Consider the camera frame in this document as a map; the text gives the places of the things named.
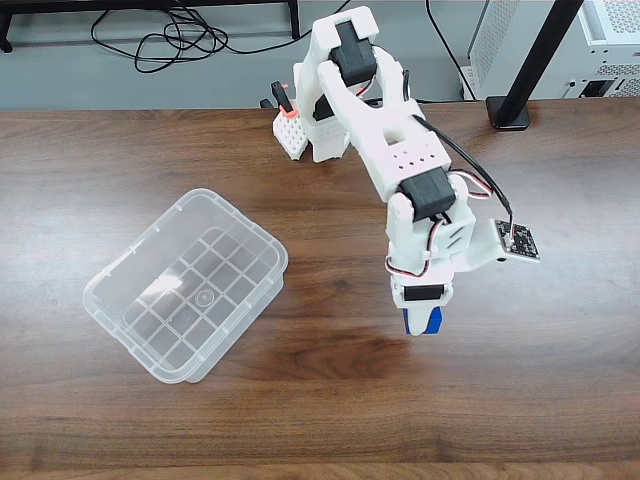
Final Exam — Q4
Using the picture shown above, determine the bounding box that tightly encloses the small black camera board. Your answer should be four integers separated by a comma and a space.
493, 217, 542, 263

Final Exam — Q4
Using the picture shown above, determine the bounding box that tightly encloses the clear plastic container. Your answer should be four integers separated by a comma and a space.
82, 187, 290, 385

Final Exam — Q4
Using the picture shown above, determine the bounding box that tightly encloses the long black cable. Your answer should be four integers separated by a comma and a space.
425, 0, 467, 97

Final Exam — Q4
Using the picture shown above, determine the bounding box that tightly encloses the blue cube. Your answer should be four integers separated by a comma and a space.
403, 305, 445, 336

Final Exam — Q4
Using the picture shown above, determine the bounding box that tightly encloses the black pole stand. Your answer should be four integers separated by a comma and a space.
485, 0, 586, 132

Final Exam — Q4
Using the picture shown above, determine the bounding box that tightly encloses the black orange table clamp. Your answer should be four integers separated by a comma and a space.
258, 80, 301, 119

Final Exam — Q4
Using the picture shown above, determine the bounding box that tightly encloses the black camera cable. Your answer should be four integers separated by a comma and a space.
399, 69, 517, 237

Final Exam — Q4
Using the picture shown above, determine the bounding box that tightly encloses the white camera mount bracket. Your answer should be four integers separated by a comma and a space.
452, 219, 509, 274

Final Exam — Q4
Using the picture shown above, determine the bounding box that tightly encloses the white perforated computer case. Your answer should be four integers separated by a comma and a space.
467, 0, 640, 101

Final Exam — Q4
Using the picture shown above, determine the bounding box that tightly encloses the tangled black cable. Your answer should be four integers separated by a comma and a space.
90, 0, 301, 75

